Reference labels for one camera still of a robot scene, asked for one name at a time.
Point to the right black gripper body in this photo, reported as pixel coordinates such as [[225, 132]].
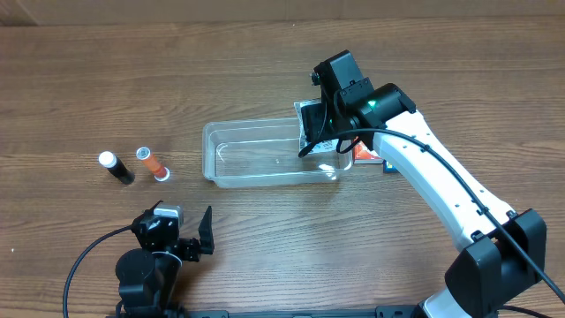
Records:
[[332, 121]]

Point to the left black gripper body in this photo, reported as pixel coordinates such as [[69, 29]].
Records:
[[190, 247]]

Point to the white medicine box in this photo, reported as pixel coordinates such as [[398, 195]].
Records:
[[297, 106]]

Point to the orange tube white cap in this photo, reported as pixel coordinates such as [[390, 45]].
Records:
[[160, 172]]

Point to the red medicine box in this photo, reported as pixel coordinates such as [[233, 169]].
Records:
[[362, 155]]

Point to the black tube white cap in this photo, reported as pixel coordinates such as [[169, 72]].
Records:
[[115, 167]]

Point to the blue medicine box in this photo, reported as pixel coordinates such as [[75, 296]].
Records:
[[388, 167]]

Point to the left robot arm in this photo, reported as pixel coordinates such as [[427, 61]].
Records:
[[147, 275]]

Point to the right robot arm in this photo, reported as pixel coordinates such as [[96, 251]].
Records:
[[501, 253]]

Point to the clear plastic container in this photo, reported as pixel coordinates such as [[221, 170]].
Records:
[[264, 152]]

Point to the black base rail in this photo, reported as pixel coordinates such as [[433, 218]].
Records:
[[394, 311]]

